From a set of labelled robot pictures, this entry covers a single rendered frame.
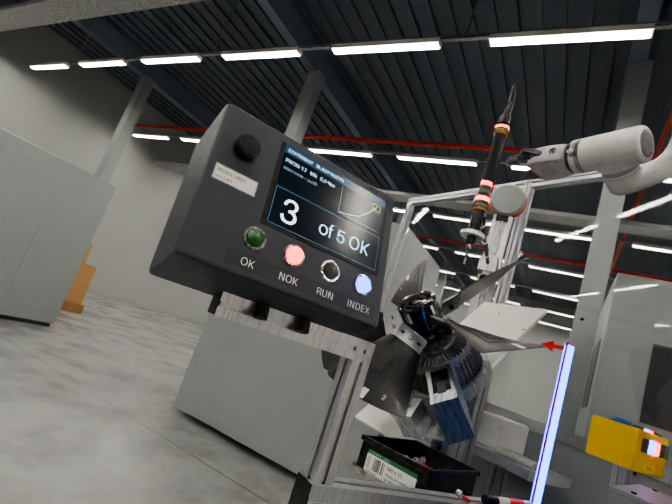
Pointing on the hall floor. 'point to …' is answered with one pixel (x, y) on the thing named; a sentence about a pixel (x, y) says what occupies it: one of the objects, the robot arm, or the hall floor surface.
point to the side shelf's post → (496, 481)
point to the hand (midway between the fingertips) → (520, 167)
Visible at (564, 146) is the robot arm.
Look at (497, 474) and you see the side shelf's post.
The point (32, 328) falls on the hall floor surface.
